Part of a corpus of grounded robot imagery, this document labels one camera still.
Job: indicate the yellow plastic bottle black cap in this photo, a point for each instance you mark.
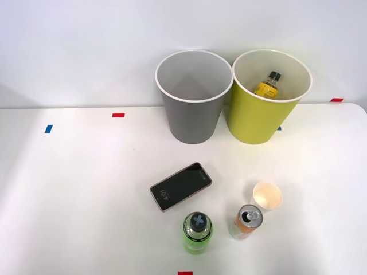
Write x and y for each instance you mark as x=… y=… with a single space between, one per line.
x=266 y=89

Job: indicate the grey plastic waste bin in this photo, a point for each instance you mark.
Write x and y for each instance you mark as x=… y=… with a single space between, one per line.
x=192 y=120

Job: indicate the black smartphone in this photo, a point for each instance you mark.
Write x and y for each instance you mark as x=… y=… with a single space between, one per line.
x=180 y=186

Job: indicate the yellow-green plastic waste bin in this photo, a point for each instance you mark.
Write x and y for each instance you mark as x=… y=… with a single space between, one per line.
x=258 y=117

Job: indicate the white paper cup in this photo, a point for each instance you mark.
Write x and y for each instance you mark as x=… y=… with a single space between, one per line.
x=266 y=197

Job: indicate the green plastic bottle black cap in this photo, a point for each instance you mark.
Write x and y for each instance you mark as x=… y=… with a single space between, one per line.
x=197 y=240

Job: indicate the orange and white drink can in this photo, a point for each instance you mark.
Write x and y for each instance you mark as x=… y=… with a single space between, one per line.
x=239 y=229

